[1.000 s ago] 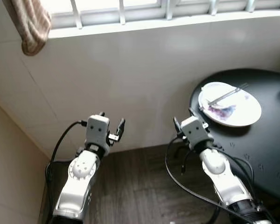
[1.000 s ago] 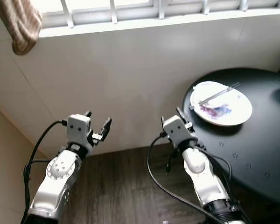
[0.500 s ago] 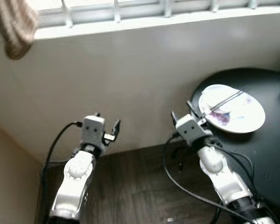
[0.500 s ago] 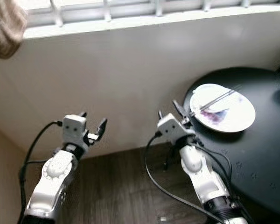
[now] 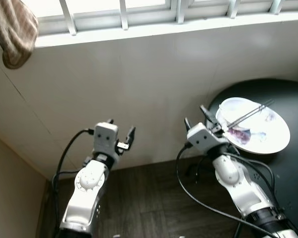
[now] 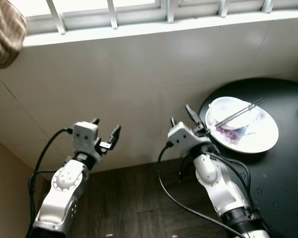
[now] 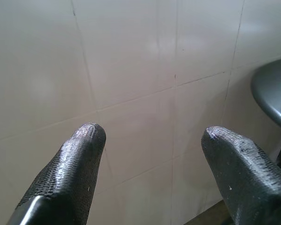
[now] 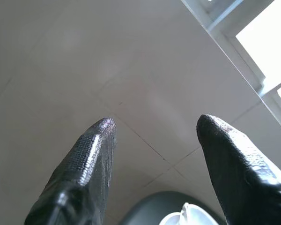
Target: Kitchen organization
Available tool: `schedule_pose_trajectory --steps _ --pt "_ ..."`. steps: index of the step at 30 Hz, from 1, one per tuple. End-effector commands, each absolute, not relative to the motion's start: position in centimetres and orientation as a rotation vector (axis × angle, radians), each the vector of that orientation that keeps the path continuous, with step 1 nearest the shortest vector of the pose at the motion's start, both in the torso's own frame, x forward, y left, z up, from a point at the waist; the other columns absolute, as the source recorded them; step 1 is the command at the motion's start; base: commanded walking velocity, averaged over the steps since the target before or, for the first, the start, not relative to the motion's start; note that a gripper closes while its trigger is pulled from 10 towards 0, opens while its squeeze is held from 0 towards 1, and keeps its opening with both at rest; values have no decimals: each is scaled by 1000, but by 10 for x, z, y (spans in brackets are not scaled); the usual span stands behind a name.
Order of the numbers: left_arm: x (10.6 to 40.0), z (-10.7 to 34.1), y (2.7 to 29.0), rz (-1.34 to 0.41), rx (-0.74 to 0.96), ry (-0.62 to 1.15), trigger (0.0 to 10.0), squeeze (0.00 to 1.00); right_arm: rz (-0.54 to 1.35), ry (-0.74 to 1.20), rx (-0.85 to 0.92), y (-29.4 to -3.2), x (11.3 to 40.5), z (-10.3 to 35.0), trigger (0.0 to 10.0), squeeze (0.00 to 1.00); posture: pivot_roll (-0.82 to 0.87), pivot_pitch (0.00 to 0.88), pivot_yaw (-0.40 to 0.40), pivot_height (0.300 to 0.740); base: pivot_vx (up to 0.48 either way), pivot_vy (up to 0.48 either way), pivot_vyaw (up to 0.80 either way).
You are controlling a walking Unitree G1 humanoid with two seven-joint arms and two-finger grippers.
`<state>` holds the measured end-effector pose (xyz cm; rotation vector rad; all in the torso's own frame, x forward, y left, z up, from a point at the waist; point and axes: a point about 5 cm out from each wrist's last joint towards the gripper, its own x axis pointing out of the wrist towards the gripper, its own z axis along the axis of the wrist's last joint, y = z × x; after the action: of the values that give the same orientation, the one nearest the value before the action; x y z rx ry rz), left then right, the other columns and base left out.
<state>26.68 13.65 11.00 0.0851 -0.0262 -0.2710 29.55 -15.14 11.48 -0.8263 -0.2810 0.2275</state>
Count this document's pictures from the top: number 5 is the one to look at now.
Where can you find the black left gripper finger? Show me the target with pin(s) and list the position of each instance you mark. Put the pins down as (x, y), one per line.
(130, 138)
(111, 121)

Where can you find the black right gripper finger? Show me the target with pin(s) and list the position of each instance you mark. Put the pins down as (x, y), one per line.
(207, 116)
(187, 124)

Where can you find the white plate purple flower print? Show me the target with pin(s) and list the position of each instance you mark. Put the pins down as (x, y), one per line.
(273, 141)

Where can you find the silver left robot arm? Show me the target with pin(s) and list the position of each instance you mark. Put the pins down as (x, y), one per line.
(89, 183)

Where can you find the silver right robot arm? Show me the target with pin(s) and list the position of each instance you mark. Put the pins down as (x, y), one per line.
(227, 171)

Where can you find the purple food scrap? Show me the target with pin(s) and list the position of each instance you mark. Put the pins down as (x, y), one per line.
(241, 136)

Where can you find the white bowl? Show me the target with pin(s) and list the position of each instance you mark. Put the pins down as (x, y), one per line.
(238, 109)

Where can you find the dark chopstick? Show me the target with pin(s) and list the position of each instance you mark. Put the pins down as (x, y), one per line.
(250, 112)
(253, 115)

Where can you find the white window sill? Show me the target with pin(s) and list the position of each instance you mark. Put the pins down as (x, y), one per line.
(188, 30)

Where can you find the black round table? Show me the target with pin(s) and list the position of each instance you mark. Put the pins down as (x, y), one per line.
(293, 188)

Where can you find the brown checked towel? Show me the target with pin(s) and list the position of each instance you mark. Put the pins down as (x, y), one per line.
(12, 34)

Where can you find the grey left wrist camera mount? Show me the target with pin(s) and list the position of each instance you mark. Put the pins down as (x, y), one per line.
(105, 139)

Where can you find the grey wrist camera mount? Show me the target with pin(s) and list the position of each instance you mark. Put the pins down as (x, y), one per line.
(105, 139)
(202, 138)

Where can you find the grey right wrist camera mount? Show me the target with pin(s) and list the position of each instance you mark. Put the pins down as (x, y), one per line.
(202, 138)

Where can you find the white window frame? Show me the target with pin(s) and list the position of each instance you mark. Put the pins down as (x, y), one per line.
(154, 19)

